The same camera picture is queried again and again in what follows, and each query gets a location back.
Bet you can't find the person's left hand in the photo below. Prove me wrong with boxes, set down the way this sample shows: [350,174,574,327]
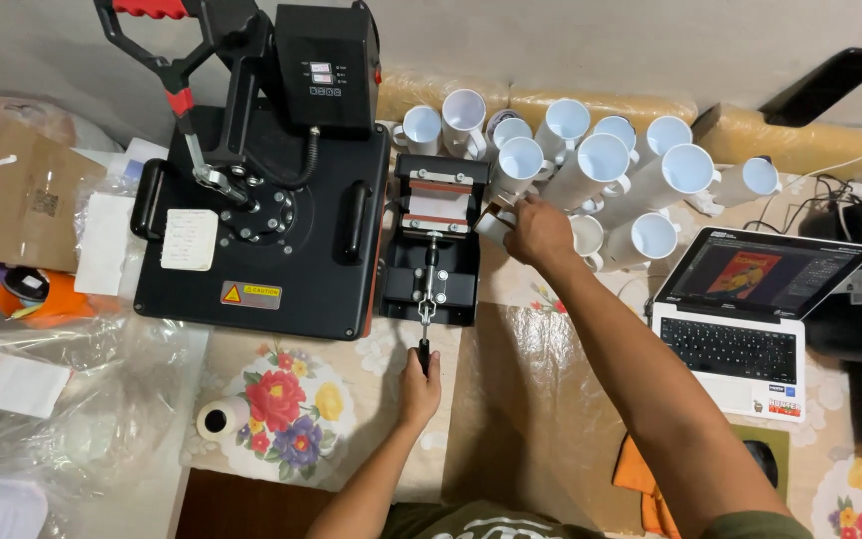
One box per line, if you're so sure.
[399,346,443,432]

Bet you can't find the person's right hand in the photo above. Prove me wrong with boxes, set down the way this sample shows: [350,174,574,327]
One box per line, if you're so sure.
[504,196,579,268]

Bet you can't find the single white mug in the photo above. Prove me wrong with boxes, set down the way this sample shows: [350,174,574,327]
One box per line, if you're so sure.
[473,196,523,248]

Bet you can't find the black mug press attachment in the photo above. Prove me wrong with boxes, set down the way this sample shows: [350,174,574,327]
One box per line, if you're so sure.
[379,153,491,375]

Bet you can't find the group of white blank mugs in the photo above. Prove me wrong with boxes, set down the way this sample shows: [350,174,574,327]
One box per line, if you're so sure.
[390,88,784,275]

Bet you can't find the black flat heat press machine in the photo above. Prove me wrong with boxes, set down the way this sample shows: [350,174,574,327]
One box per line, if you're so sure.
[93,0,392,342]

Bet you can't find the white laptop with black keys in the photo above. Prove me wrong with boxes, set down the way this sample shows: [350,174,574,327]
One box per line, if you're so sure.
[649,227,862,425]

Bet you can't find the yellow plastic-wrapped cushion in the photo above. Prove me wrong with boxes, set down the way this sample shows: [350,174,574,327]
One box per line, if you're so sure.
[375,67,862,182]

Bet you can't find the orange cloth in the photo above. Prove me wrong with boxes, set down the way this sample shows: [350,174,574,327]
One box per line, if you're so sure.
[612,433,683,539]

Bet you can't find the floral tablecloth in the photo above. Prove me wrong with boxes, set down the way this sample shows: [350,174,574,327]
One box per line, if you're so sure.
[177,172,862,539]

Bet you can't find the black flat panel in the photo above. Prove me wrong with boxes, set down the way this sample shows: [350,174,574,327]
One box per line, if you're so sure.
[759,47,862,128]

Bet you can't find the white handwritten paper note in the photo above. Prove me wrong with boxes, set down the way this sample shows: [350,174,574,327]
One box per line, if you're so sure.
[160,208,219,272]

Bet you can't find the black computer mouse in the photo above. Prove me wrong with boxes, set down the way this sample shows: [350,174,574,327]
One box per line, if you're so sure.
[744,440,780,488]

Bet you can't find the green mouse pad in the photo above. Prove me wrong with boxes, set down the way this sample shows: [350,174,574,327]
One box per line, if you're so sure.
[726,423,791,504]

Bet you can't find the white tape roll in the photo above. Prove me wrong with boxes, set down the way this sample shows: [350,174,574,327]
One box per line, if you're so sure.
[196,395,251,442]

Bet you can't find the white paper sheets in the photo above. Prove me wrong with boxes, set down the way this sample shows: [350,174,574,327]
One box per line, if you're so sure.
[73,138,170,298]

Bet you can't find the heap of clear plastic bags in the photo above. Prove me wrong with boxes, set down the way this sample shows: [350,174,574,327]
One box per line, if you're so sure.
[0,295,212,539]

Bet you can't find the orange round object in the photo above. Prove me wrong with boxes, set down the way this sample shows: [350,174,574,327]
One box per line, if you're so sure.
[0,267,122,331]

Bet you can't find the brown cardboard envelope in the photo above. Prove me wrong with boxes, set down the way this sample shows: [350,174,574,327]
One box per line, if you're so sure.
[0,96,107,275]

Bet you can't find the white paper in plastic sleeve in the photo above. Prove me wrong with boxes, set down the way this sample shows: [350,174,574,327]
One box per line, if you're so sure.
[0,347,73,419]

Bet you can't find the black cable bundle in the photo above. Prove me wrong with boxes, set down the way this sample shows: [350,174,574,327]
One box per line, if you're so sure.
[744,174,862,235]

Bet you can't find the white cable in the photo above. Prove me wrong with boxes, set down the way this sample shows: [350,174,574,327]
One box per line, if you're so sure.
[753,131,862,226]

